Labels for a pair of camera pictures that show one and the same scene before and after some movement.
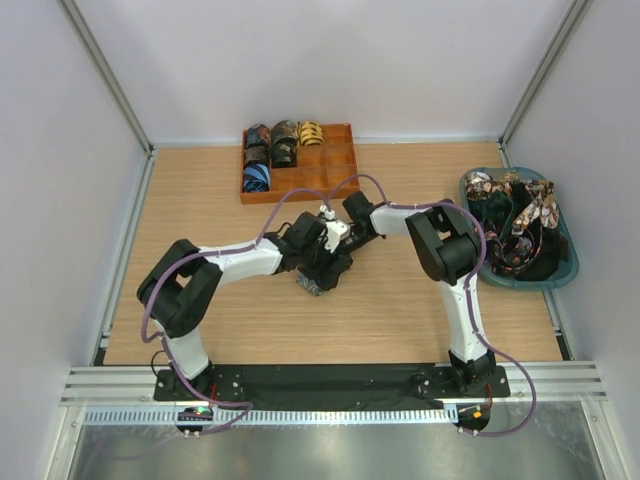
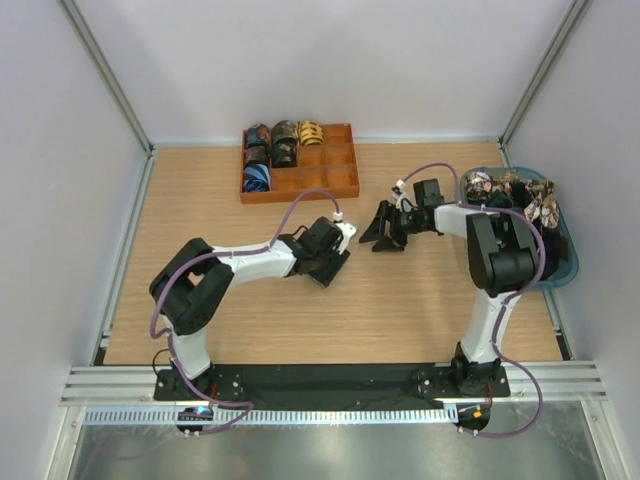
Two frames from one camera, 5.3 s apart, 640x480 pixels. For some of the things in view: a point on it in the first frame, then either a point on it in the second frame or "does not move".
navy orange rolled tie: (258, 135) does not move
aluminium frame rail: (135, 386) does not move
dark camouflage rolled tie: (284, 153) does not move
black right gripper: (348, 262) to (375, 231)
